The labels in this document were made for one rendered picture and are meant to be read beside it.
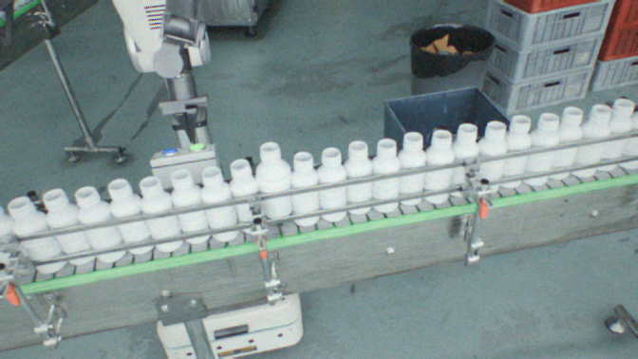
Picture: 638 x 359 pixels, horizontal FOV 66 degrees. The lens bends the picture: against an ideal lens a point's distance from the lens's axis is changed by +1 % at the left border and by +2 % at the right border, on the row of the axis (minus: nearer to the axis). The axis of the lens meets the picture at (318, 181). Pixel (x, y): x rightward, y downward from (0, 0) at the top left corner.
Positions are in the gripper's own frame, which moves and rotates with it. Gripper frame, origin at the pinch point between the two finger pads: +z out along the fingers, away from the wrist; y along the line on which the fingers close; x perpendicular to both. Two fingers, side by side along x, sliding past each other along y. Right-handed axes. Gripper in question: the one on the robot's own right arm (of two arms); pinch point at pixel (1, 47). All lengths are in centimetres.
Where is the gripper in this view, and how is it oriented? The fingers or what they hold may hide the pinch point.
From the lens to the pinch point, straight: 107.3
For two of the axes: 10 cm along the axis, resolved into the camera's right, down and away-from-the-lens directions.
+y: 1.9, 6.0, -7.8
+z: 0.5, 7.8, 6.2
